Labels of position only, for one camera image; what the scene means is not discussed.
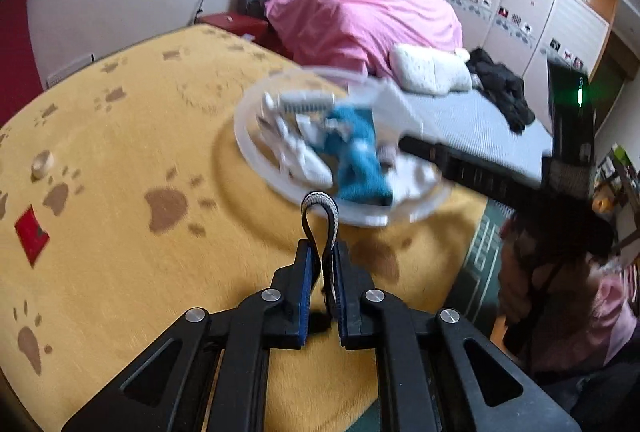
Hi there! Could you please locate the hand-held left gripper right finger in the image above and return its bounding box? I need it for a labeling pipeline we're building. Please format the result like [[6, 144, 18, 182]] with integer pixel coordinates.
[[332, 242, 583, 432]]

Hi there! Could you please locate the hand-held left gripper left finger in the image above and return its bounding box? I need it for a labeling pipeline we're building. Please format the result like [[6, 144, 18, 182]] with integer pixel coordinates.
[[60, 238, 321, 432]]

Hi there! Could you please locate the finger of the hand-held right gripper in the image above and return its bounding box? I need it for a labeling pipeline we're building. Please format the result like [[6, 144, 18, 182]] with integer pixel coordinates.
[[397, 135, 546, 208]]

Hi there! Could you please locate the white cloth pad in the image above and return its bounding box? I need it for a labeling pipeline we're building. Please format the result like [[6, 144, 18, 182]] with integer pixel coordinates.
[[372, 82, 426, 148]]

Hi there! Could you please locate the teal knit cloth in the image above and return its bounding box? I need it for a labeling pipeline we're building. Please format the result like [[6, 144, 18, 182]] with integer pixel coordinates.
[[320, 106, 393, 207]]

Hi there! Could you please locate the clear plastic bowl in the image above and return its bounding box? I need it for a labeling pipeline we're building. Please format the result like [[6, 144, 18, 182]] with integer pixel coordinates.
[[234, 67, 453, 229]]

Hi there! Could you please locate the white cloth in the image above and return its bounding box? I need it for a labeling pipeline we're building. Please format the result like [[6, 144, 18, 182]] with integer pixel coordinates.
[[257, 94, 333, 188]]

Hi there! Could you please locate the person's right hand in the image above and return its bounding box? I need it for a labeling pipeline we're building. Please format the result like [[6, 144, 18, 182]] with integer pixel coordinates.
[[497, 219, 558, 325]]

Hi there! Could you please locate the grey quilted mattress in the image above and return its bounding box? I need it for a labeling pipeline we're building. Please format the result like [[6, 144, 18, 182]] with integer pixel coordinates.
[[400, 87, 553, 185]]

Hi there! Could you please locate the cluttered shelf rack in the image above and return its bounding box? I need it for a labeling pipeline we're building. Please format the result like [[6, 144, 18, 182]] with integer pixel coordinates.
[[590, 142, 640, 273]]

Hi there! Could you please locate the dark clothing pile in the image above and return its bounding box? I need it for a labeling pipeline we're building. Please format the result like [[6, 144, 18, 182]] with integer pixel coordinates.
[[467, 47, 537, 134]]

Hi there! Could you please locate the green patterned rug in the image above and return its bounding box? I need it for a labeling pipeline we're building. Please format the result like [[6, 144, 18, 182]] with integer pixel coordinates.
[[440, 194, 516, 348]]

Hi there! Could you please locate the white spotted pillow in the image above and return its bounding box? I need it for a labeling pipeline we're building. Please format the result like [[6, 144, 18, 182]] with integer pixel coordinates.
[[389, 43, 473, 94]]

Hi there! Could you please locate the pink duvet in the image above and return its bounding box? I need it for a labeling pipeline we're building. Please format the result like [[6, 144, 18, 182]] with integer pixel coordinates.
[[263, 0, 463, 78]]

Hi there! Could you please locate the red cardboard box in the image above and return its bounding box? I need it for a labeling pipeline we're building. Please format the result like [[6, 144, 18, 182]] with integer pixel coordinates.
[[196, 11, 270, 48]]

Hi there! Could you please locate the red square packet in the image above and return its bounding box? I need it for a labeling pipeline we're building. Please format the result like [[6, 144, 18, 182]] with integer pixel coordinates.
[[14, 206, 51, 268]]

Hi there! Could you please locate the beige tape roll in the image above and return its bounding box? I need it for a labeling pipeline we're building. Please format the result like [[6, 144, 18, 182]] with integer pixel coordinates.
[[31, 151, 56, 178]]

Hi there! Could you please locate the red quilted blanket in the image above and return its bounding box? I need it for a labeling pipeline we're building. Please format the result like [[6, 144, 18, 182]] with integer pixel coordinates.
[[0, 0, 46, 128]]

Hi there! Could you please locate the white wall cable duct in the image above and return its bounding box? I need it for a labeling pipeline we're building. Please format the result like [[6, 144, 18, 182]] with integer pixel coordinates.
[[44, 53, 96, 88]]

